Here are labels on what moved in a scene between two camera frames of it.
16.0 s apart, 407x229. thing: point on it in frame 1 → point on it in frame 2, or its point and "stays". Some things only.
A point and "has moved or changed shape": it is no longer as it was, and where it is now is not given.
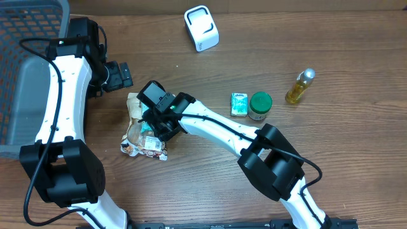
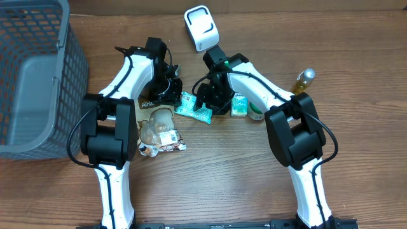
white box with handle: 201,28 stays
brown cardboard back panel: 177,7 stays
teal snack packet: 145,126 has moved or changed shape
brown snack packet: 135,132 has moved or changed shape
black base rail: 335,223 stays
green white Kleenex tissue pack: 239,104 stays
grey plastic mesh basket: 25,70 stays
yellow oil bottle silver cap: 303,81 stays
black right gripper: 151,116 → 205,98
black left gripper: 119,81 → 173,98
